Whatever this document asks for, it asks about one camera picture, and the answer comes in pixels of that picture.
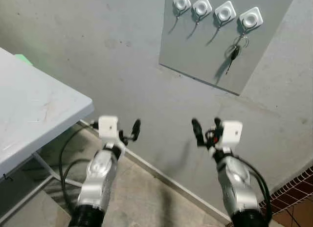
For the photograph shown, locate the long red brick tile border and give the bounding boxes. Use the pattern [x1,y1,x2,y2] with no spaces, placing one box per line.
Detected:
[225,167,313,227]

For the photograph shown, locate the white folding table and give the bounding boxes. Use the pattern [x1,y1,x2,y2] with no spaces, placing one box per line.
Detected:
[0,47,95,179]

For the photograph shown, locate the green plastic object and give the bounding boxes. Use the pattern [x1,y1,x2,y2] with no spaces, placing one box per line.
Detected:
[14,54,34,67]

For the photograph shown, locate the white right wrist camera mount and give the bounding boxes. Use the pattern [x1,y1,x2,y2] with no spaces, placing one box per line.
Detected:
[215,120,244,150]

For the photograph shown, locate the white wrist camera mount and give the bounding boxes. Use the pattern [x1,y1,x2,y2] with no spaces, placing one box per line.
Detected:
[215,120,244,150]
[98,116,120,144]

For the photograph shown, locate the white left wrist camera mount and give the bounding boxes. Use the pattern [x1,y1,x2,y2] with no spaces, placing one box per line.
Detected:
[98,116,120,144]

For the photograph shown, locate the grey wall board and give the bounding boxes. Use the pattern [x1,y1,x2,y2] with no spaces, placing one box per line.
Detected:
[159,0,298,96]

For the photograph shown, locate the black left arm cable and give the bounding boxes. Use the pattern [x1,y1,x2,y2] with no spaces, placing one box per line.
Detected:
[58,125,94,204]

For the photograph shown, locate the black key with ring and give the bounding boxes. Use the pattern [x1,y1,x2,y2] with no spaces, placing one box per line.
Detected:
[225,32,250,75]

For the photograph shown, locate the grey metal table frame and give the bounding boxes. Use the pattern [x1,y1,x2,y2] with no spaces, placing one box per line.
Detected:
[0,151,85,224]

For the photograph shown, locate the thin black floor cable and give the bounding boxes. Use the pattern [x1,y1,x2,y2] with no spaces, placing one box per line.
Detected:
[285,206,295,227]

